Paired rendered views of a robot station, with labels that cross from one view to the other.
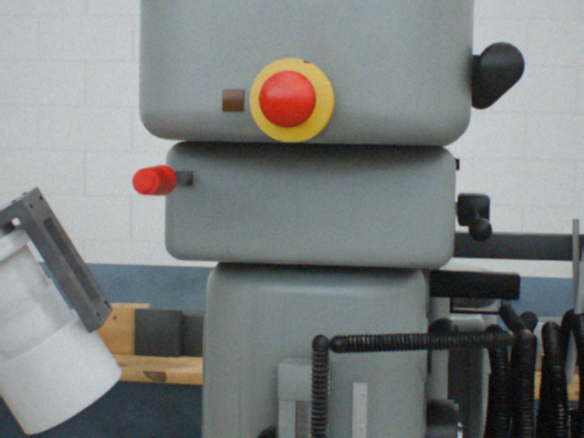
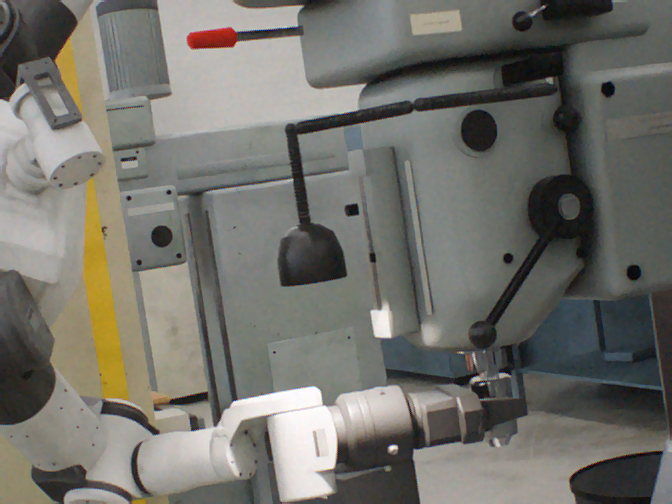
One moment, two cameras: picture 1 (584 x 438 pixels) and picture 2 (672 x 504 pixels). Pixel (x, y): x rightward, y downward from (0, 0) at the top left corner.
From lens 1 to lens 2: 1.21 m
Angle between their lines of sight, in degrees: 58
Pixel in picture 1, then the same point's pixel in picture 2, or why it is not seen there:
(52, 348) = (39, 140)
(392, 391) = (428, 165)
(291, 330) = (377, 128)
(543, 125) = not seen: outside the picture
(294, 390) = (354, 169)
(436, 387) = (591, 168)
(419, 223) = (380, 29)
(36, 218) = (26, 73)
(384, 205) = (366, 21)
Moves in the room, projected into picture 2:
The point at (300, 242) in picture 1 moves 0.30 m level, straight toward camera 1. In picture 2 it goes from (343, 60) to (86, 83)
